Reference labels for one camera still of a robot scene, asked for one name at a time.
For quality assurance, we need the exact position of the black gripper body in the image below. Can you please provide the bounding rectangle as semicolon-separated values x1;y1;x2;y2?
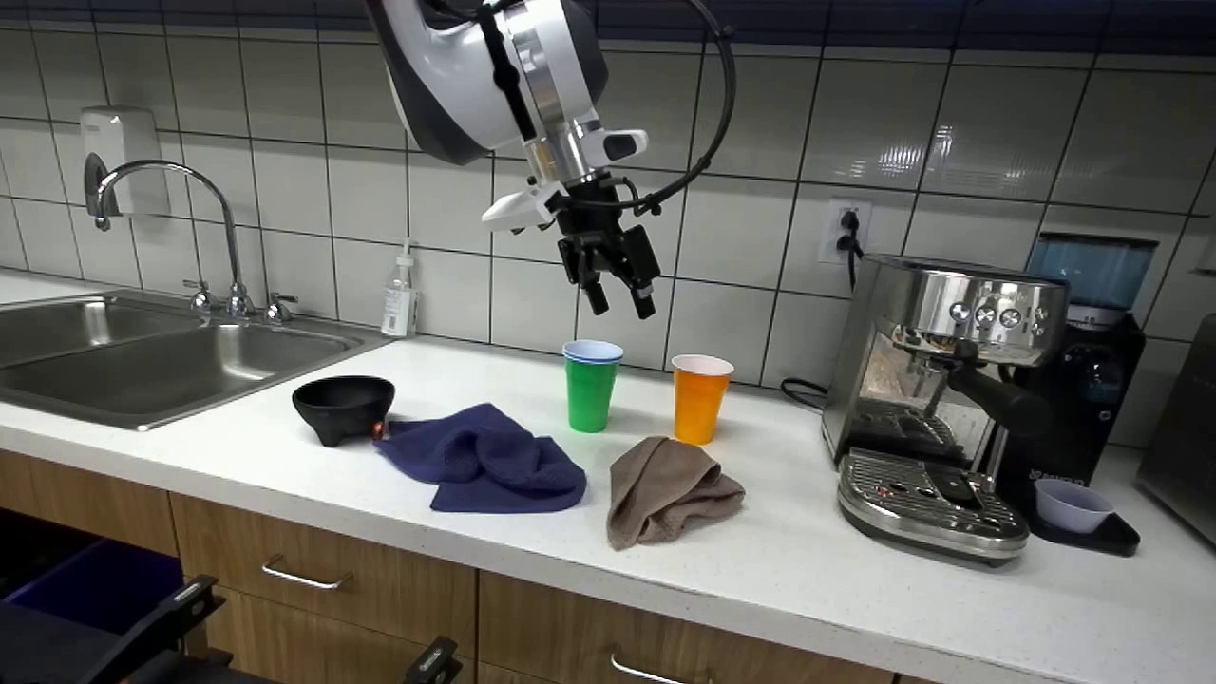
554;180;636;249

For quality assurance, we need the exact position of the orange plastic cup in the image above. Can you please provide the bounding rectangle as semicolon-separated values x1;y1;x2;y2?
671;348;739;447

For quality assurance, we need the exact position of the green plastic cup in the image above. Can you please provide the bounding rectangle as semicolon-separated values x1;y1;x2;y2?
563;358;625;438

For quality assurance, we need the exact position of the clear soap pump bottle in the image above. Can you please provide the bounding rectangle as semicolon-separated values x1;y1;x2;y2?
378;240;427;342

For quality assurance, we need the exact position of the navy blue cloth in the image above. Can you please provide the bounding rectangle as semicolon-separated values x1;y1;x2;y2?
373;400;588;515

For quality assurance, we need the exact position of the brown cloth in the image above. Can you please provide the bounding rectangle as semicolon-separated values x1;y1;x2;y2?
603;434;750;556

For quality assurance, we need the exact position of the black footed bowl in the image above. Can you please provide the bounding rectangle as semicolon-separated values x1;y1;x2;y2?
291;372;398;447

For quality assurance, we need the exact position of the stainless steel espresso machine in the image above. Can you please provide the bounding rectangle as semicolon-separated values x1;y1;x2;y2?
819;253;1076;565

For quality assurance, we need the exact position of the chrome faucet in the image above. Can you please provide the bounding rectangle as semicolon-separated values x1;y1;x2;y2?
84;154;250;324

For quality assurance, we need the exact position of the wooden cabinet front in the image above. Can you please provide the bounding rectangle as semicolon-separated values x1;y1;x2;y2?
0;447;915;684

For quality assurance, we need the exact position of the stainless steel sink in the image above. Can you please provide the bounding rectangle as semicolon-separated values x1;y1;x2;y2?
0;283;393;434

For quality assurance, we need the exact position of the black coffee grinder blue hopper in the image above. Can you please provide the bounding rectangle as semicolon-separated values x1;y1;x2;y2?
999;231;1152;490

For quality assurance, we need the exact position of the small white cup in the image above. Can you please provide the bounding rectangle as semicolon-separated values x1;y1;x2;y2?
1030;475;1119;538

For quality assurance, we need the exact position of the black grinder tray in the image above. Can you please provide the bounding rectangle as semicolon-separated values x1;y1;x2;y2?
1030;505;1143;558

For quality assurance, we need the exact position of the blue storage bin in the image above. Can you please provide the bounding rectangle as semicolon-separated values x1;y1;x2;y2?
4;534;189;639

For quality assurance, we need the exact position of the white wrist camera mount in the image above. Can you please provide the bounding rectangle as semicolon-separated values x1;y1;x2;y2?
481;181;571;240

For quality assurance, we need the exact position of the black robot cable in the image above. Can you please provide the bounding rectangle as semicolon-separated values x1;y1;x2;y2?
625;0;743;219

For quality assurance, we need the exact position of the white wall outlet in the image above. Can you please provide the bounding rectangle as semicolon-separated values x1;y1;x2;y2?
821;196;878;269

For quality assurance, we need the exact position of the black power plug cable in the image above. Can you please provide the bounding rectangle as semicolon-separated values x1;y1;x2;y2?
776;206;872;411

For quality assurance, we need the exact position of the metal drawer handle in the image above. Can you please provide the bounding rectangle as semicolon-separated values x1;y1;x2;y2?
260;561;346;596
603;651;692;684

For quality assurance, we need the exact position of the black chair frame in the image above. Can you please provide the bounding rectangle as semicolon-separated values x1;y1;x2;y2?
0;575;469;684

